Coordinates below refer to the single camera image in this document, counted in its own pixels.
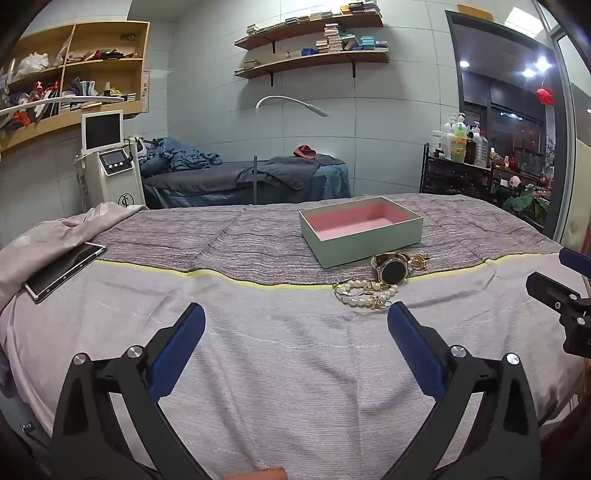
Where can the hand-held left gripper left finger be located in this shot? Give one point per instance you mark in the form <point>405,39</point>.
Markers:
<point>182,341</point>

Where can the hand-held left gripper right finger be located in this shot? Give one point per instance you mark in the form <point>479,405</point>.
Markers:
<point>411,341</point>

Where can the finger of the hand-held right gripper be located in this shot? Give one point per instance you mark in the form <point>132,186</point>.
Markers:
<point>577,263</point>
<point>551,290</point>

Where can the gold star ornament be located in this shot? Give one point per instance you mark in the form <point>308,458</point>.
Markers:
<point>379,302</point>

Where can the rose gold wrist watch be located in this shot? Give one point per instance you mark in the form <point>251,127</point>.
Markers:
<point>392,272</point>

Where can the green box with pink lining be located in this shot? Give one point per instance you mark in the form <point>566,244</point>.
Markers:
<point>360,249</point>

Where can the green potted plant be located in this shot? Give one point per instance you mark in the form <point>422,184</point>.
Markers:
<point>526,203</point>

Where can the pink toy ball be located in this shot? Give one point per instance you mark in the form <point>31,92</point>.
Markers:
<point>515,181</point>

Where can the clear plastic bottle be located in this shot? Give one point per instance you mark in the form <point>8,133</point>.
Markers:
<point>481,152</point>

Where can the black storage rack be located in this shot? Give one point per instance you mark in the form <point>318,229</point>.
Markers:
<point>452,177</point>

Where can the dark bottle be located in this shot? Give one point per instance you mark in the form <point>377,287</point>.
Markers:
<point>470,150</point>

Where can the massage bed with dark cover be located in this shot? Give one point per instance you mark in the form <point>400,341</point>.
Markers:
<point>207,187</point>

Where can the pale pink quilt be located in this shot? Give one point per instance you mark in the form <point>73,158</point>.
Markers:
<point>55,230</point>

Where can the white beauty machine with screen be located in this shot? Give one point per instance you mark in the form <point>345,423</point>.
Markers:
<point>117,184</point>

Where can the red hanging ornament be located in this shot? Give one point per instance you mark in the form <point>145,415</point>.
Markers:
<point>545,96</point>

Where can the crumpled blue blanket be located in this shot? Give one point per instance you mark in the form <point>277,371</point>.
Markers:
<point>180,157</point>

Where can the dark grey towel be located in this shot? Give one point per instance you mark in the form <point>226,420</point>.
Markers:
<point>291,168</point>

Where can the red cloth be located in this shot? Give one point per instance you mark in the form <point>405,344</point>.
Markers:
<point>305,151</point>

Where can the black framed glass door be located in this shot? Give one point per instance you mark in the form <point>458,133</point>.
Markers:
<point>455,69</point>

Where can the white arc floor lamp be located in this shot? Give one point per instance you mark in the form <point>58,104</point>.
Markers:
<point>295,101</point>
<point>69,101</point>

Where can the white plastic bag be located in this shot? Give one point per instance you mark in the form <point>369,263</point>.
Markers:
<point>32,62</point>

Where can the row of small boxes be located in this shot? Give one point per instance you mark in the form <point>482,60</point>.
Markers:
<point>323,14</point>

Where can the black tablet with white frame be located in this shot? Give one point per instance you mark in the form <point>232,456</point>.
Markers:
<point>64,272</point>

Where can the wall poster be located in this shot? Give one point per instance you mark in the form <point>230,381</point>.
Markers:
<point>146,92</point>

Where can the wooden wall cabinet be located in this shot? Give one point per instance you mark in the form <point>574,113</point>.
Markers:
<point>134,69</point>

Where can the wooden wall shelf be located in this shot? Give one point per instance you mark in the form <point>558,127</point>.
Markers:
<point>318,60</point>
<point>314,25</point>

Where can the wooden wall shelves with books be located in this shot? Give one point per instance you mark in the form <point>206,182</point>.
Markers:
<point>332,41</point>

